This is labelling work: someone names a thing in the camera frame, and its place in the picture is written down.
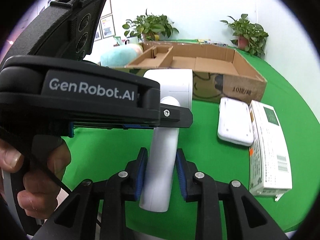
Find small cardboard tray insert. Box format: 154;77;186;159
126;45;173;69

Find framed picture on wall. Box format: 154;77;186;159
100;14;116;38

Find colourful packet on table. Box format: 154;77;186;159
204;40;228;47

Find plush toy teal and pink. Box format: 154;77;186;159
100;43;143;68

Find left potted plant white pot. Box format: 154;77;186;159
122;10;180;42

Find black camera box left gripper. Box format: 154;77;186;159
1;0;107;64

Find large cardboard box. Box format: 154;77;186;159
117;41;267;103

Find white handheld fan device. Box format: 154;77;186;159
139;68;193;212

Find person's left hand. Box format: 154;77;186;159
1;140;71;219

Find white medicine box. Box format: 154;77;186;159
249;100;292;202

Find white rectangular device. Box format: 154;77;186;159
217;97;254;147

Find right potted plant red pot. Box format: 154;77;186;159
220;14;268;58

